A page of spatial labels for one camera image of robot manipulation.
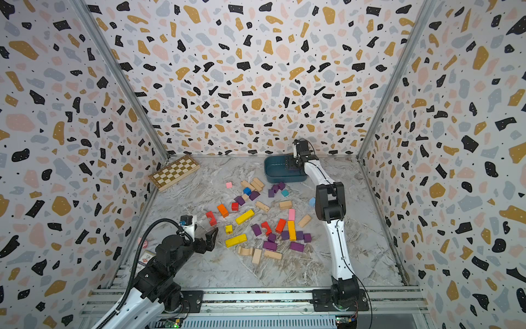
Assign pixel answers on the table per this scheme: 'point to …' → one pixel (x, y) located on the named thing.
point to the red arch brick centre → (265, 225)
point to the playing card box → (145, 257)
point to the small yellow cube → (229, 229)
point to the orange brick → (222, 210)
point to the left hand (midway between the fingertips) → (209, 227)
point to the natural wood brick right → (305, 221)
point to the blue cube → (247, 190)
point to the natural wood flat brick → (273, 254)
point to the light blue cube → (311, 202)
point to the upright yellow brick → (292, 230)
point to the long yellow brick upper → (245, 216)
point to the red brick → (280, 225)
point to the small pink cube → (229, 185)
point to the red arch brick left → (213, 221)
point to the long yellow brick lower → (236, 240)
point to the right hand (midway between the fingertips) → (294, 159)
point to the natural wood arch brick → (246, 251)
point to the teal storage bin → (277, 172)
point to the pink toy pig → (139, 240)
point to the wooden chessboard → (174, 171)
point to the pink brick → (291, 214)
